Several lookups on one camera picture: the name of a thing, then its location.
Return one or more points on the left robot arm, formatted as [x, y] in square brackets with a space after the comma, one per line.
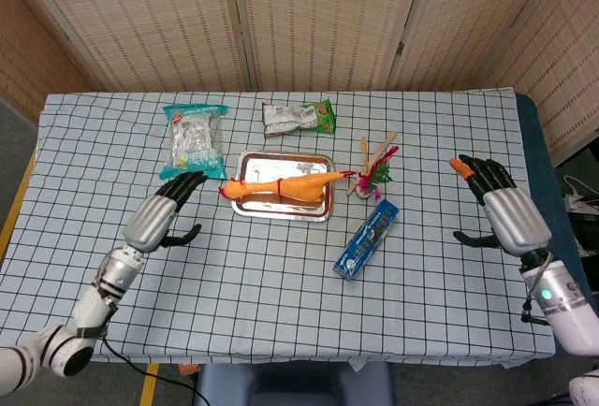
[93, 303]

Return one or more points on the blue rectangular box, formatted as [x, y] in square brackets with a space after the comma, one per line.
[369, 237]

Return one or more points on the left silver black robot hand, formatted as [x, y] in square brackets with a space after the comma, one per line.
[150, 221]

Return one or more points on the yellow rubber chicken toy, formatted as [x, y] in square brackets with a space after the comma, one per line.
[299, 186]

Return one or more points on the metal screen hinge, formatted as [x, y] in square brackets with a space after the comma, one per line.
[400, 48]

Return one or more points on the small wooden stick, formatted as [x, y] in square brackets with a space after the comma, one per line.
[352, 187]

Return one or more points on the colourful feather shuttlecock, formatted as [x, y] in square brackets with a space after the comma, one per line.
[374, 179]

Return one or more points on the white black grid tablecloth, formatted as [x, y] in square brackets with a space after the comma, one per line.
[281, 303]

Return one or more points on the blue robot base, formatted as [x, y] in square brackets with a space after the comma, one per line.
[290, 385]

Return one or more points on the woven beige folding screen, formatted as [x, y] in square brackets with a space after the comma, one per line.
[140, 18]

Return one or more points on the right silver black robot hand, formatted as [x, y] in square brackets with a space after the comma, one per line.
[515, 219]

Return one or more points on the stainless steel tray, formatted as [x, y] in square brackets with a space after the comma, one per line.
[281, 213]

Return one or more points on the teal clear snack bag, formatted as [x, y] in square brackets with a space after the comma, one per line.
[194, 144]

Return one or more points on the green white snack bag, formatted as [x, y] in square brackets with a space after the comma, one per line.
[299, 118]

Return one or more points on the black box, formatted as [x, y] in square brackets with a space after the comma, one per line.
[585, 233]

